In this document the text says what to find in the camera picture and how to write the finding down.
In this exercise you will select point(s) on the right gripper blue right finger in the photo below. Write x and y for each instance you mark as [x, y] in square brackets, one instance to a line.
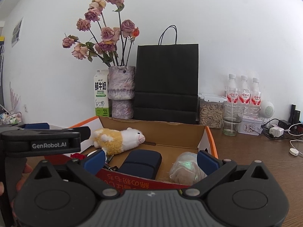
[213, 166]

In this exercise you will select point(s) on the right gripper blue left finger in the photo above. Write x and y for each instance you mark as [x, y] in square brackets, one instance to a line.
[93, 163]

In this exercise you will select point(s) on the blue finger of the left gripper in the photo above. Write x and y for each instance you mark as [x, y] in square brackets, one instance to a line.
[37, 126]

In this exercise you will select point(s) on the red fabric rose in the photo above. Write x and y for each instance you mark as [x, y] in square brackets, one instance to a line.
[78, 156]

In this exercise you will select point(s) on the translucent plastic bag ball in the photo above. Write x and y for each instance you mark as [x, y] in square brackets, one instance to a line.
[185, 170]

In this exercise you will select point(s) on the white yellow plush hamster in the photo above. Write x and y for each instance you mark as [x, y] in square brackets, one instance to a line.
[114, 142]

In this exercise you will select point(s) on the navy blue zip pouch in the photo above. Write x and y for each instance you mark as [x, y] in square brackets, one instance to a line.
[141, 163]

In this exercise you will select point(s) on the person left hand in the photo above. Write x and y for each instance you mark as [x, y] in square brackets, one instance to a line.
[27, 170]

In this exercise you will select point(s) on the white printed tin box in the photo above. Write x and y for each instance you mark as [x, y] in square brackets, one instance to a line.
[250, 126]

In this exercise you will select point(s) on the clear drinking glass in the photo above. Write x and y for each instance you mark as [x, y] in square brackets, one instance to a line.
[231, 119]

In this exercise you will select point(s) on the clear jar of seeds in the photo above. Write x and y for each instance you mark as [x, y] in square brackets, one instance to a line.
[211, 110]

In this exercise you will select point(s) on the black power strip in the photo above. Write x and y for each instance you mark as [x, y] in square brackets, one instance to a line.
[291, 131]

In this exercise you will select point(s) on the white green milk carton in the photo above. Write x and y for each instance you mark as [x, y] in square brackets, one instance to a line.
[101, 100]

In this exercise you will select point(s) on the white charger plug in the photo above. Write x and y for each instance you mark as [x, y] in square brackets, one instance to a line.
[276, 131]

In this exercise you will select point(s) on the left water bottle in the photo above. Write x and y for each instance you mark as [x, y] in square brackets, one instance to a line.
[232, 94]

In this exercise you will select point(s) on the water bottle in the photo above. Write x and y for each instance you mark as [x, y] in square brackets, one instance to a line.
[255, 98]
[232, 94]
[244, 94]

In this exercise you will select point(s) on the right water bottle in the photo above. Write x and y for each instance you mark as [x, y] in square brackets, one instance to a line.
[255, 98]

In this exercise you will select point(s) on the middle water bottle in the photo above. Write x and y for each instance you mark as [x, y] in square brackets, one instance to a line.
[244, 94]

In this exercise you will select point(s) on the white round speaker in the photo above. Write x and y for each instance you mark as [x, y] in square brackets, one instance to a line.
[266, 110]

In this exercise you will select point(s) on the black paper shopping bag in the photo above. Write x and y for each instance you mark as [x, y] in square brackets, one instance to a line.
[166, 83]

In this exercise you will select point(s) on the purple textured vase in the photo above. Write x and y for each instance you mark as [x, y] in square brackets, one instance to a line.
[121, 91]

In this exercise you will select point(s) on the black upright device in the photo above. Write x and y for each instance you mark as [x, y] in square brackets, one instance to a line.
[294, 117]

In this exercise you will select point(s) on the dried pink rose bouquet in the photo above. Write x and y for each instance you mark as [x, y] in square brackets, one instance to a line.
[110, 44]

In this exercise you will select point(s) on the metal wire shelf rack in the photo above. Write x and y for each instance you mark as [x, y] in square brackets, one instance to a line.
[11, 118]

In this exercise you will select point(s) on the wall poster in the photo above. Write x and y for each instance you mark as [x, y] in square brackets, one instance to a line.
[16, 33]

